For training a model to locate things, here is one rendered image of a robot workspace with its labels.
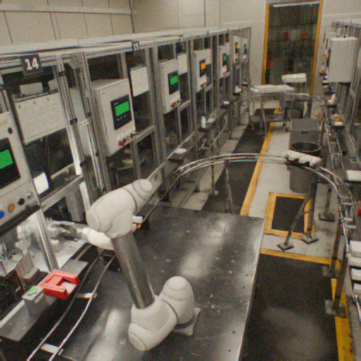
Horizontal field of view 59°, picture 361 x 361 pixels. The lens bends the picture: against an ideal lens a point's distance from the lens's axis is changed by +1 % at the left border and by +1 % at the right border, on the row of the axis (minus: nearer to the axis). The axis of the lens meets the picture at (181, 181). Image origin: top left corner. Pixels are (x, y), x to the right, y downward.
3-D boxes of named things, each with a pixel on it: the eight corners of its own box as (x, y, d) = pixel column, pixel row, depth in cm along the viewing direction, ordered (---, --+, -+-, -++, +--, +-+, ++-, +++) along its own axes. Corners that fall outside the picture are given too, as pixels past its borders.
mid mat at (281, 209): (314, 241, 334) (314, 240, 333) (260, 233, 352) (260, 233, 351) (312, 197, 418) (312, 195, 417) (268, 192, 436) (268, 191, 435)
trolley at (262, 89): (250, 135, 666) (252, 87, 624) (246, 127, 716) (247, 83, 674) (293, 132, 661) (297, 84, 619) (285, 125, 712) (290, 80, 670)
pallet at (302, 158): (279, 161, 331) (280, 153, 326) (288, 158, 338) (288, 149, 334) (311, 171, 304) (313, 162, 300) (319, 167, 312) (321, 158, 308)
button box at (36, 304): (38, 317, 152) (31, 299, 147) (25, 314, 155) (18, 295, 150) (49, 304, 159) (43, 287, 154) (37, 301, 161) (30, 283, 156)
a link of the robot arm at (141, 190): (132, 187, 159) (111, 198, 149) (147, 168, 146) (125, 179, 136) (147, 207, 157) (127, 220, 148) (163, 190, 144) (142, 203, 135)
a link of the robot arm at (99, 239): (91, 248, 190) (101, 230, 199) (113, 252, 185) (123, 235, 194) (84, 237, 183) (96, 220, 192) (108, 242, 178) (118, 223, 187)
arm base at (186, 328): (203, 304, 182) (203, 297, 179) (192, 338, 163) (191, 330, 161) (173, 297, 188) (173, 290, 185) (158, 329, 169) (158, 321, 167)
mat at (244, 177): (243, 229, 361) (244, 228, 361) (194, 222, 380) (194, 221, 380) (279, 108, 852) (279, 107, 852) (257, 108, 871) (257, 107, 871)
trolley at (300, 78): (306, 119, 739) (311, 75, 697) (280, 120, 751) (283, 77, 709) (301, 110, 813) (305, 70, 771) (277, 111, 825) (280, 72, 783)
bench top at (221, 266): (228, 415, 133) (228, 410, 132) (29, 350, 168) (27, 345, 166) (266, 222, 259) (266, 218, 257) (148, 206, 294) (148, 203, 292)
